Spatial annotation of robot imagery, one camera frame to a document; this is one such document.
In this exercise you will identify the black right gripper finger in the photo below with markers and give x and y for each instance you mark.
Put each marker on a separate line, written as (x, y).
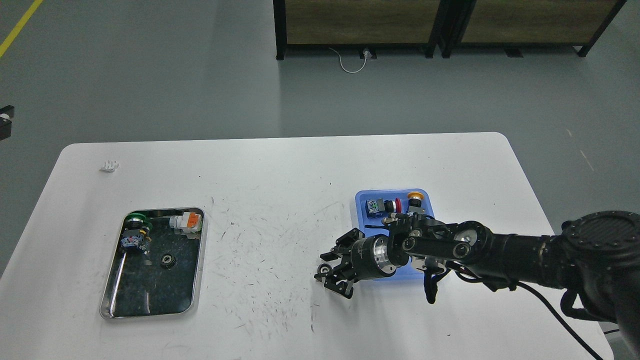
(341, 281)
(345, 243)

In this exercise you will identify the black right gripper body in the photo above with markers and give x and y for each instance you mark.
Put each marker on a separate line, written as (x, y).
(373, 258)

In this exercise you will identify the black gear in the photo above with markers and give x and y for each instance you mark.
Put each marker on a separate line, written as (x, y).
(324, 270)
(168, 261)

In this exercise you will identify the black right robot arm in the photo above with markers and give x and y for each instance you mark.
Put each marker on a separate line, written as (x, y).
(589, 272)

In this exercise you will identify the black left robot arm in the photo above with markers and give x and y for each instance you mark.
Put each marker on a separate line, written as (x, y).
(7, 113)

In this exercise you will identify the blue plastic tray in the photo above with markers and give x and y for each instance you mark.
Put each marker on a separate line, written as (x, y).
(417, 266)

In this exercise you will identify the silver metal tray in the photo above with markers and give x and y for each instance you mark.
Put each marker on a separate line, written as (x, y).
(137, 286)

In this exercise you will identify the small white plastic clip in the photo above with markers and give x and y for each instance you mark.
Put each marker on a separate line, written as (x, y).
(109, 166)

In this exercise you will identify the red push button switch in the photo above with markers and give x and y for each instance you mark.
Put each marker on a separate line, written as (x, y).
(377, 208)

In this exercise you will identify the yellow push button switch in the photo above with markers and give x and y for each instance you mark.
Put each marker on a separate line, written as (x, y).
(415, 203)

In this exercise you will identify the orange white switch part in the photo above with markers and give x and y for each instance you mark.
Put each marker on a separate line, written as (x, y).
(189, 224)

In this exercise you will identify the green push button switch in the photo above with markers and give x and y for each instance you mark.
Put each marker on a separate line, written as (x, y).
(135, 234)

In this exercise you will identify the black frame wooden cabinet left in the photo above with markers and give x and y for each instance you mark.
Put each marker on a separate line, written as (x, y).
(359, 24)

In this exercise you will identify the black frame wooden cabinet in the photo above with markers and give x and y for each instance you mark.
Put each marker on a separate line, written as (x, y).
(513, 25)
(359, 24)

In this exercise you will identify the black frame wooden cabinet right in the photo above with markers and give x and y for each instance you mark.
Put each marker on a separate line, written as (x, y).
(513, 25)

